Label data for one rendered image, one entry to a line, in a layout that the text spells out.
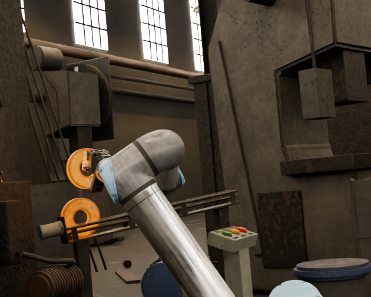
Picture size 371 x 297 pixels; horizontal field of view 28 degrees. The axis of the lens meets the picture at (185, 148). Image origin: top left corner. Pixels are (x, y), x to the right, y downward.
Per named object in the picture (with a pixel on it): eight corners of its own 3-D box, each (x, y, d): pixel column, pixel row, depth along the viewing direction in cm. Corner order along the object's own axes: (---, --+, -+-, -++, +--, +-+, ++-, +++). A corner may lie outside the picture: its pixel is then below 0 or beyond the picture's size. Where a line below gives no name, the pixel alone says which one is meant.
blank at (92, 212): (78, 245, 293) (80, 246, 290) (52, 217, 289) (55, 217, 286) (104, 218, 300) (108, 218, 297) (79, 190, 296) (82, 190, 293)
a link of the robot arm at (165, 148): (169, 112, 206) (170, 161, 271) (132, 137, 204) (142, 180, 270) (193, 145, 204) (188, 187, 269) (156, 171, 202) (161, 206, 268)
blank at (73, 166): (62, 152, 283) (65, 151, 280) (99, 146, 291) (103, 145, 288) (69, 192, 283) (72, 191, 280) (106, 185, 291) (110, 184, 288)
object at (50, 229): (38, 240, 287) (36, 225, 287) (60, 235, 291) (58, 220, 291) (43, 240, 282) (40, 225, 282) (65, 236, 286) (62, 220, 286)
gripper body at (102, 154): (103, 148, 279) (116, 155, 269) (103, 171, 281) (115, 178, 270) (85, 149, 275) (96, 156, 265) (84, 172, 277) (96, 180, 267)
